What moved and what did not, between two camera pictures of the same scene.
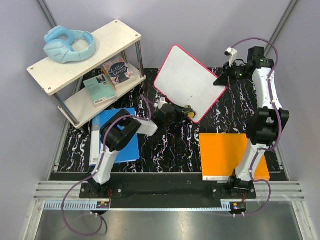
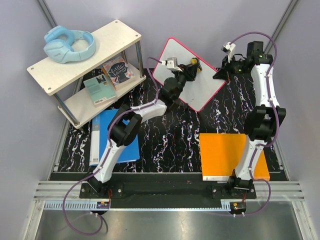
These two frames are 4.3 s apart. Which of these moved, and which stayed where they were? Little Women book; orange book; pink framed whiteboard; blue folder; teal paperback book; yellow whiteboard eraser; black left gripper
Moved: black left gripper; yellow whiteboard eraser; pink framed whiteboard
Stayed: teal paperback book; orange book; Little Women book; blue folder
